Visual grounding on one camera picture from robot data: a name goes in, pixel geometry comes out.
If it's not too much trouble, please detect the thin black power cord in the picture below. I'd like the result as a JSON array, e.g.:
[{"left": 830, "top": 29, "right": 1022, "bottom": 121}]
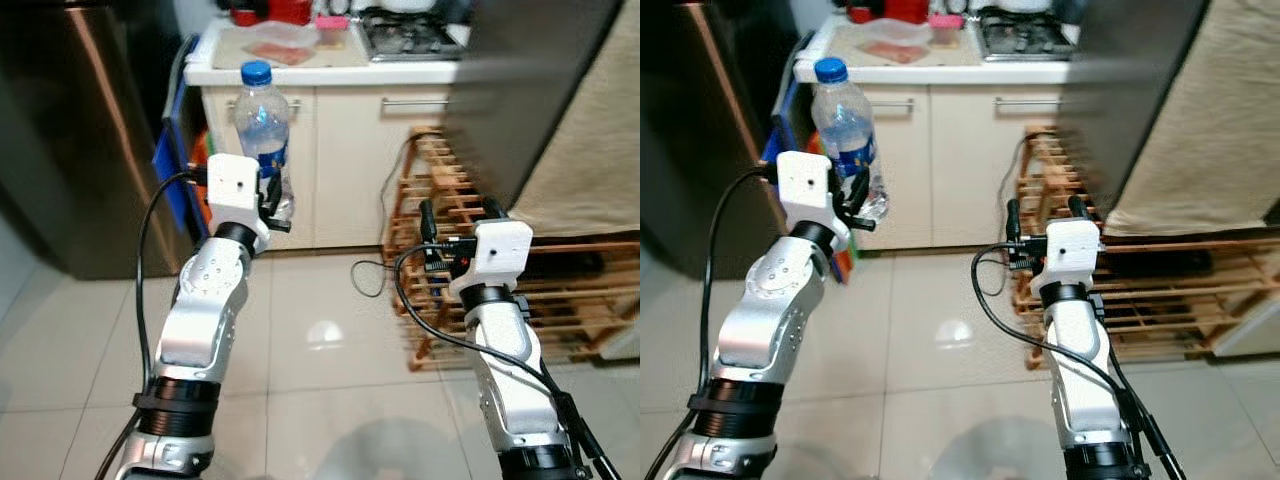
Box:
[
  {"left": 350, "top": 130, "right": 416, "bottom": 299},
  {"left": 975, "top": 130, "right": 1031, "bottom": 296}
]

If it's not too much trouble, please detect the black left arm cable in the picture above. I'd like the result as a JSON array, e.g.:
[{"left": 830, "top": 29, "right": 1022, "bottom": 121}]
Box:
[
  {"left": 645, "top": 165, "right": 781, "bottom": 480},
  {"left": 95, "top": 168, "right": 211, "bottom": 480}
]

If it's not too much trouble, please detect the red kitchen appliance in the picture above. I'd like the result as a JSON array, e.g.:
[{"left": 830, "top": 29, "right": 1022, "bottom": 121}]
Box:
[
  {"left": 230, "top": 0, "right": 313, "bottom": 27},
  {"left": 845, "top": 0, "right": 929, "bottom": 25}
]

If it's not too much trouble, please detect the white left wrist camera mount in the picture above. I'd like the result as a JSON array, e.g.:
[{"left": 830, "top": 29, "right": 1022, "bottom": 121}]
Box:
[
  {"left": 775, "top": 150, "right": 851, "bottom": 241},
  {"left": 205, "top": 153, "right": 271, "bottom": 241}
]

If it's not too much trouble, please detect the large dark steel fridge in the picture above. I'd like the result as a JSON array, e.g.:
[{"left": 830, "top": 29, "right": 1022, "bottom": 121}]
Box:
[
  {"left": 640, "top": 0, "right": 801, "bottom": 281},
  {"left": 0, "top": 0, "right": 206, "bottom": 281}
]

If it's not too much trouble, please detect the beige kitchen cabinet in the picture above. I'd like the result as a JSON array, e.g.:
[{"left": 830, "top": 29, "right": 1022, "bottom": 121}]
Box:
[
  {"left": 183, "top": 15, "right": 471, "bottom": 251},
  {"left": 790, "top": 15, "right": 1076, "bottom": 251}
]

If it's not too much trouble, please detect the clear plastic food container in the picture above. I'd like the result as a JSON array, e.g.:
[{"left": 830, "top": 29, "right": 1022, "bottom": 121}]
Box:
[
  {"left": 240, "top": 22, "right": 321, "bottom": 67},
  {"left": 860, "top": 22, "right": 936, "bottom": 65}
]

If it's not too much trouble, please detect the clear blue capped water bottle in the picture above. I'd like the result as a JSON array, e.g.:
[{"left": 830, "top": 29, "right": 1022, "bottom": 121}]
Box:
[
  {"left": 810, "top": 57, "right": 889, "bottom": 223},
  {"left": 233, "top": 60, "right": 297, "bottom": 226}
]

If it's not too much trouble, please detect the steel gas stove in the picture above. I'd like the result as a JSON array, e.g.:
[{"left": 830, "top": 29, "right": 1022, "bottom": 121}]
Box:
[
  {"left": 358, "top": 8, "right": 466, "bottom": 63},
  {"left": 975, "top": 8, "right": 1081, "bottom": 63}
]

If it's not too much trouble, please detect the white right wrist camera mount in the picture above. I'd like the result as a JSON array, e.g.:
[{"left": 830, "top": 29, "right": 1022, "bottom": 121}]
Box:
[
  {"left": 1030, "top": 220, "right": 1103, "bottom": 293},
  {"left": 450, "top": 220, "right": 534, "bottom": 296}
]

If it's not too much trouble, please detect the beige counter mat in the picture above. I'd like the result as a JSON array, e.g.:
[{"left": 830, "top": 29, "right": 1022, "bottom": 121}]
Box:
[
  {"left": 825, "top": 25, "right": 986, "bottom": 71},
  {"left": 212, "top": 25, "right": 371, "bottom": 71}
]

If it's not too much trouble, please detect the wooden slatted rack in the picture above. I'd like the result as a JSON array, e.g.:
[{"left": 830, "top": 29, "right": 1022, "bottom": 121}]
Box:
[
  {"left": 1010, "top": 125, "right": 1280, "bottom": 363},
  {"left": 385, "top": 125, "right": 641, "bottom": 373}
]

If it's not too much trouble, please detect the small grey steel fridge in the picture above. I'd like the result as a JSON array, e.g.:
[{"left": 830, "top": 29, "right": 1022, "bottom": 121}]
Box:
[
  {"left": 1058, "top": 0, "right": 1280, "bottom": 241},
  {"left": 445, "top": 0, "right": 641, "bottom": 241}
]

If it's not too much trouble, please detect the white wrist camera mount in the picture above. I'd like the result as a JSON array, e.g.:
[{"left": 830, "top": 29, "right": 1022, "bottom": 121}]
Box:
[
  {"left": 205, "top": 153, "right": 271, "bottom": 241},
  {"left": 1030, "top": 220, "right": 1103, "bottom": 293},
  {"left": 775, "top": 150, "right": 851, "bottom": 241},
  {"left": 450, "top": 220, "right": 534, "bottom": 296}
]

